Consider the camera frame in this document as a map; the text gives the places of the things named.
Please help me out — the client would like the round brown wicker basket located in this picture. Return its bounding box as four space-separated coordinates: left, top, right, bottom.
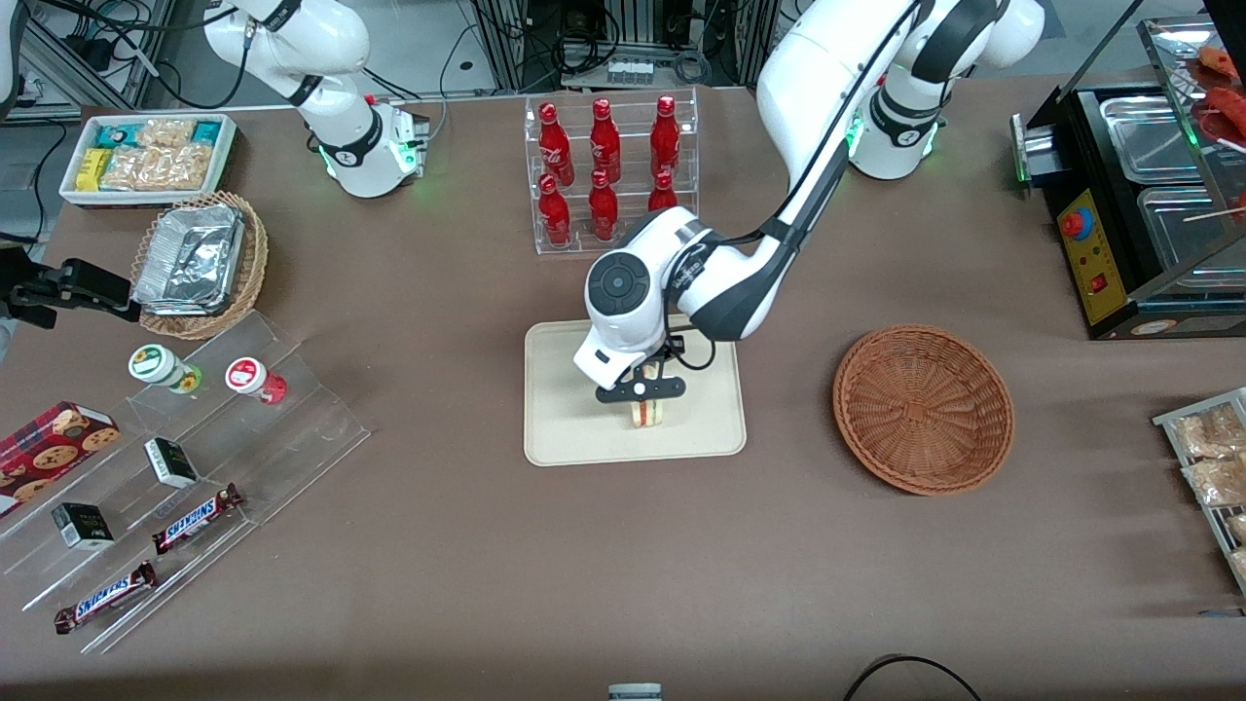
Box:
832 323 1016 498

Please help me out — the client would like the clear cracker bag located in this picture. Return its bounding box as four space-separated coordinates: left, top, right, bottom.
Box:
100 144 215 191
136 119 196 149

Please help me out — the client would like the cream plastic tray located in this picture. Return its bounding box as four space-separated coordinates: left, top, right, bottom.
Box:
524 312 748 467

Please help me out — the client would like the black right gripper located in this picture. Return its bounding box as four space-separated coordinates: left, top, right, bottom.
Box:
0 243 142 329

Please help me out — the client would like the clear acrylic step display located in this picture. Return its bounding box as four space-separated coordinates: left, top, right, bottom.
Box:
0 310 372 655

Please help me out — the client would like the green lid white cup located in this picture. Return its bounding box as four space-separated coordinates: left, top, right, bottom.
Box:
128 344 203 394

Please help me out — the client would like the black cable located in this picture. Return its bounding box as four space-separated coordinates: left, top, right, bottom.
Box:
842 654 984 701

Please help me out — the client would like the small black box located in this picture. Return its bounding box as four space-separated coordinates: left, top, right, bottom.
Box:
144 437 200 489
51 502 115 551

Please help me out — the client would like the brown Snickers bar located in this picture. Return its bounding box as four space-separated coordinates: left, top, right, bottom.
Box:
151 484 244 556
54 561 158 635

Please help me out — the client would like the tray of bagged snacks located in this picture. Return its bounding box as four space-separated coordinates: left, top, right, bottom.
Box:
1152 387 1246 597

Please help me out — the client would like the oval tan wicker basket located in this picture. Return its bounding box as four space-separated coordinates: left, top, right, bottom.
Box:
131 191 270 341

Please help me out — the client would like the red lid white cup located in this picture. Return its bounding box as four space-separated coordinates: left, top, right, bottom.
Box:
225 357 288 406

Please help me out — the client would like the red cookie box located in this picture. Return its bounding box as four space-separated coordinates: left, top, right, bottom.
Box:
0 401 122 520

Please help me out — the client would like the black food warmer appliance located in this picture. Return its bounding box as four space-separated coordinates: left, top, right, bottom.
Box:
1010 12 1246 341

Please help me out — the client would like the aluminium foil tray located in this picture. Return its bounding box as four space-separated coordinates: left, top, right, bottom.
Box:
133 203 246 316

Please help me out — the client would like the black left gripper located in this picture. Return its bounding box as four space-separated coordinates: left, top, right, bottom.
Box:
623 336 684 429

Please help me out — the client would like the clear acrylic bottle rack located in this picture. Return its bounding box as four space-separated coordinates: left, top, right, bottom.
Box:
524 86 700 256

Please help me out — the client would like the white rectangular snack container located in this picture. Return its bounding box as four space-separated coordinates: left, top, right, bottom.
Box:
58 113 239 208

